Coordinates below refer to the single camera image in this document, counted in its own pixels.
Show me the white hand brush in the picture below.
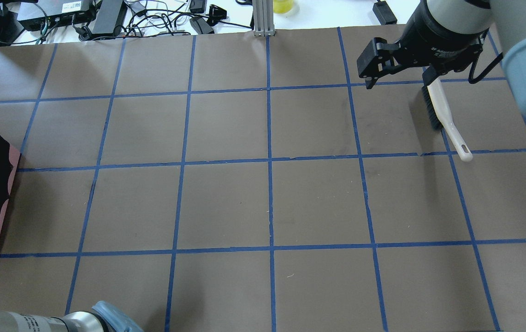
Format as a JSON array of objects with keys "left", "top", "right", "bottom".
[{"left": 421, "top": 78, "right": 473, "bottom": 162}]

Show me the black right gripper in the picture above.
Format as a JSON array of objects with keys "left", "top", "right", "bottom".
[{"left": 357, "top": 0, "right": 485, "bottom": 90}]

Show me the aluminium frame post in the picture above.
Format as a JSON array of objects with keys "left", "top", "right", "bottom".
[{"left": 252, "top": 0, "right": 276, "bottom": 36}]

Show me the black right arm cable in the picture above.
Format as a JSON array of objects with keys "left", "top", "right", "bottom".
[{"left": 468, "top": 41, "right": 505, "bottom": 85}]

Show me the black power adapter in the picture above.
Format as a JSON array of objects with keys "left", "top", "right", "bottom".
[{"left": 372, "top": 0, "right": 397, "bottom": 25}]

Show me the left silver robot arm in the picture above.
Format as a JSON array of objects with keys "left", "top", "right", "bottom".
[{"left": 0, "top": 301, "right": 143, "bottom": 332}]

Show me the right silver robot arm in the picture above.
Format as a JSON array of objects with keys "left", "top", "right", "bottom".
[{"left": 357, "top": 0, "right": 526, "bottom": 117}]

